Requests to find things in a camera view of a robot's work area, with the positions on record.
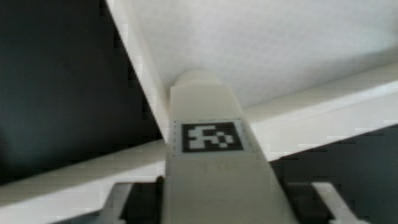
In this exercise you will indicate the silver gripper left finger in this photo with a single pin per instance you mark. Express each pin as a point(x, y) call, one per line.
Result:
point(133, 203)

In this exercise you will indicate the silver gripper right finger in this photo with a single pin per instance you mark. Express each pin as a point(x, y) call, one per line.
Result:
point(318, 204)

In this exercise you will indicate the white desk leg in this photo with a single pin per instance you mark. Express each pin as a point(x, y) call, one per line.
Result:
point(222, 190)

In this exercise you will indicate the white desk top tray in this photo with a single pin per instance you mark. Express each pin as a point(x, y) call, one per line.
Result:
point(302, 52)

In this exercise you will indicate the white L-shaped corner fence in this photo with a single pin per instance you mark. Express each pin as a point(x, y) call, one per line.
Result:
point(60, 197)

